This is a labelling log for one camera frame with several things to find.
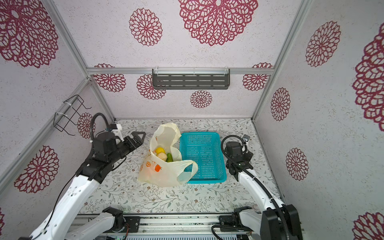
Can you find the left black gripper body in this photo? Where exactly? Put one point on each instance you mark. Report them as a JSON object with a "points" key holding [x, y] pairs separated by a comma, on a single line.
{"points": [[124, 148]]}

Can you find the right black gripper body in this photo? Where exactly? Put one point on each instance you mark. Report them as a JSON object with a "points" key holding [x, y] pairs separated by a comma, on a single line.
{"points": [[245, 158]]}

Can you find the yellow lemon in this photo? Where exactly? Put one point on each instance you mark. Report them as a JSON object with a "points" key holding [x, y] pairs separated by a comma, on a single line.
{"points": [[159, 150]]}

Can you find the beige round fruit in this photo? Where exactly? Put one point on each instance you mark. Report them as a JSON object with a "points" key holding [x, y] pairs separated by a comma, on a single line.
{"points": [[162, 156]]}

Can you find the green yellow mango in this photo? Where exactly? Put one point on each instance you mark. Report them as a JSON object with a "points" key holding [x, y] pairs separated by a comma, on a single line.
{"points": [[169, 158]]}

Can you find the cream plastic bag orange print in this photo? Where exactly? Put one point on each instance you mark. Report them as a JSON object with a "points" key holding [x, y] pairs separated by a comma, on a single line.
{"points": [[160, 173]]}

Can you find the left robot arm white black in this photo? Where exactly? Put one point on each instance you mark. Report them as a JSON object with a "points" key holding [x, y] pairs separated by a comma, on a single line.
{"points": [[57, 224]]}

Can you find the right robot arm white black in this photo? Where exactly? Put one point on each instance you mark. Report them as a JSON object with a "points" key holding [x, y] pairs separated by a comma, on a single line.
{"points": [[264, 204]]}

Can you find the teal plastic basket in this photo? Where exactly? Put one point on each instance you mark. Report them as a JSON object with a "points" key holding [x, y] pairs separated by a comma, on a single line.
{"points": [[204, 148]]}

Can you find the black wire wall rack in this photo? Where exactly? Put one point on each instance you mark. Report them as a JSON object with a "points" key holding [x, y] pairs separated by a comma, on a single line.
{"points": [[66, 117]]}

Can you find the grey slotted wall shelf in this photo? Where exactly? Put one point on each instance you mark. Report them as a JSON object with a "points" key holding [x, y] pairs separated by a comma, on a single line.
{"points": [[191, 79]]}

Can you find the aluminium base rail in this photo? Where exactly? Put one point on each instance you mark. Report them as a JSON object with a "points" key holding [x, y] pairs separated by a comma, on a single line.
{"points": [[175, 226]]}

